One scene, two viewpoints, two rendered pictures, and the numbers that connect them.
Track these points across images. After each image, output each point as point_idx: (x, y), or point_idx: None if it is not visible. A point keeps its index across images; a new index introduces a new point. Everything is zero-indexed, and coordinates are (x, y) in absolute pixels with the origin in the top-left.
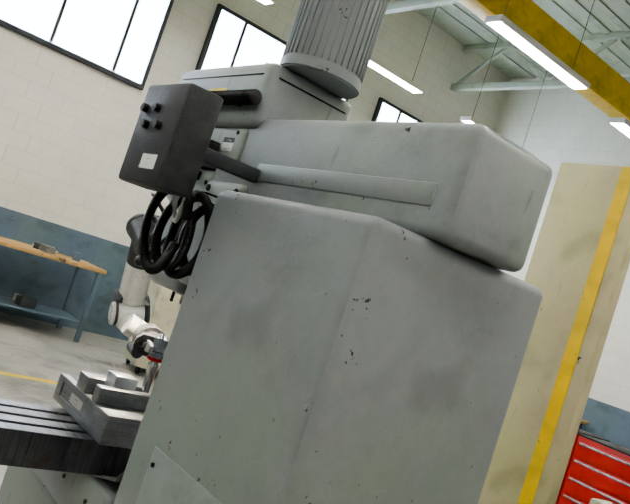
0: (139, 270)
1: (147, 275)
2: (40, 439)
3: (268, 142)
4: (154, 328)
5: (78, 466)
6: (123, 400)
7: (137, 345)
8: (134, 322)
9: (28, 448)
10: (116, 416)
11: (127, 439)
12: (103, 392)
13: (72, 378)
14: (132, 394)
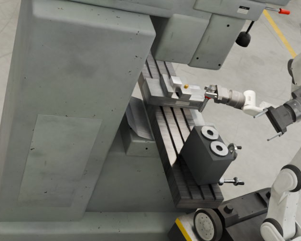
0: (291, 82)
1: (294, 88)
2: (141, 75)
3: None
4: (231, 91)
5: (142, 93)
6: (163, 84)
7: None
8: (245, 92)
9: (139, 76)
10: (146, 80)
11: (145, 91)
12: (161, 76)
13: (194, 85)
14: (165, 83)
